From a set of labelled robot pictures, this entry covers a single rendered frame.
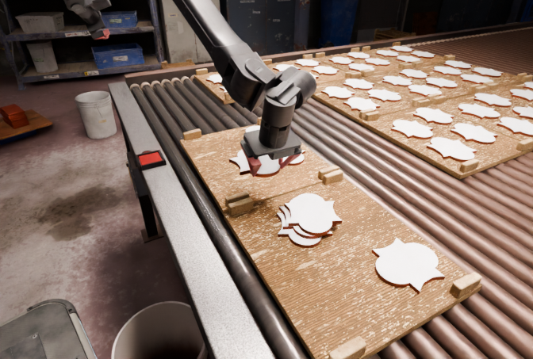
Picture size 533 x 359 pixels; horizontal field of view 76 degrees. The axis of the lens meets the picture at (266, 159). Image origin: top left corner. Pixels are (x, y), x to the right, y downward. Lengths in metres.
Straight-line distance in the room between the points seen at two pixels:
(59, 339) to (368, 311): 1.23
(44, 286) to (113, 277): 0.33
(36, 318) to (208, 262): 1.08
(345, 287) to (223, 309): 0.22
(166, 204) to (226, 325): 0.38
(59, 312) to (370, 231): 1.29
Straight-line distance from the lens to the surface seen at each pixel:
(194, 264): 0.74
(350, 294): 0.67
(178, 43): 5.36
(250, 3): 5.57
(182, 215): 0.87
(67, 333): 1.62
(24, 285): 2.25
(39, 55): 5.42
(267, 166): 0.76
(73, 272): 2.19
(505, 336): 0.76
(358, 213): 0.84
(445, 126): 1.38
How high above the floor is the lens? 1.46
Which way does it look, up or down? 31 degrees down
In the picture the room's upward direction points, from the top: straight up
